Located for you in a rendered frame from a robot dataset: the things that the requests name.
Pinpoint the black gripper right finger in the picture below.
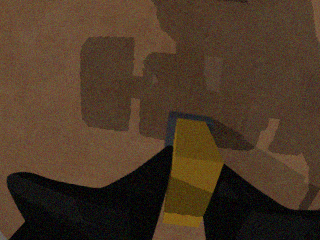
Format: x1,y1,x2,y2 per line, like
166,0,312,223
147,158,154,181
203,164,320,240

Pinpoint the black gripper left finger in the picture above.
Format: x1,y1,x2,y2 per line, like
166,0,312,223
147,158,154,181
7,145,173,240

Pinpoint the yellow rectangular block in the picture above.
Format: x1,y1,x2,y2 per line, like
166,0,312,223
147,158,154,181
161,119,224,228

